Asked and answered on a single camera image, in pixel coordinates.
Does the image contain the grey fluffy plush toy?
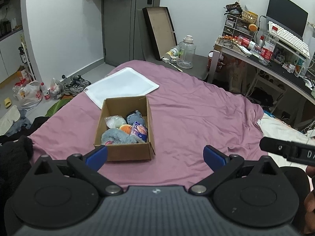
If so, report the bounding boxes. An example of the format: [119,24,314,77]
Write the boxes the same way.
[101,128,137,146]

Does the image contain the blue tissue pack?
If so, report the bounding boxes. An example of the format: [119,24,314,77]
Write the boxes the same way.
[130,122,148,143]

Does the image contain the person's right hand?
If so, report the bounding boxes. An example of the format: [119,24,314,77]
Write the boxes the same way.
[304,166,315,234]

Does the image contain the white blanket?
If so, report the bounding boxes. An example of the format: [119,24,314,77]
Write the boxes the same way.
[257,113,314,169]

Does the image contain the brown cardboard box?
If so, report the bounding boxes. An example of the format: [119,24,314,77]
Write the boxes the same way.
[94,96,155,162]

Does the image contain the orange burger plush toy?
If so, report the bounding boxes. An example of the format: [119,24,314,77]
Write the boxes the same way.
[119,124,132,135]

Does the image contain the pink bed sheet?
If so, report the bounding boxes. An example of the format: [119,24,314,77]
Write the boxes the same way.
[31,60,264,188]

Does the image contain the grey sneakers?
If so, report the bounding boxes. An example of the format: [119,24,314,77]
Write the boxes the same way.
[64,75,91,96]

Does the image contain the white plastic bag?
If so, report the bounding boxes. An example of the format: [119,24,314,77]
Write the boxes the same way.
[17,80,43,110]

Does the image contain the curved black-top desk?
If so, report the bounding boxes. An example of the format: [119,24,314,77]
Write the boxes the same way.
[208,36,314,104]

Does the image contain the white flat board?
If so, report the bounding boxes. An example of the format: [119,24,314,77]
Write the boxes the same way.
[84,67,160,109]

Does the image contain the white keyboard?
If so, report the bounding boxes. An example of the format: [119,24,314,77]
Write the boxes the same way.
[268,21,310,59]

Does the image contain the red-label water bottle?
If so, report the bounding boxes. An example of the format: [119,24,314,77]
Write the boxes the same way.
[258,29,278,65]

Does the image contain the grey door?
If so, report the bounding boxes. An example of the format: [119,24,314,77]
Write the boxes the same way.
[101,0,160,66]

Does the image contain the grey drawer organizer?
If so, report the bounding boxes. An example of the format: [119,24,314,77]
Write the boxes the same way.
[222,14,255,40]

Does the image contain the black monitor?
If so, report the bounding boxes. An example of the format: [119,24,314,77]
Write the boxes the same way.
[266,0,309,39]

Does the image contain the black-framed cardboard tray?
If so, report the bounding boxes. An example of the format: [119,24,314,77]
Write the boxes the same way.
[143,6,178,61]

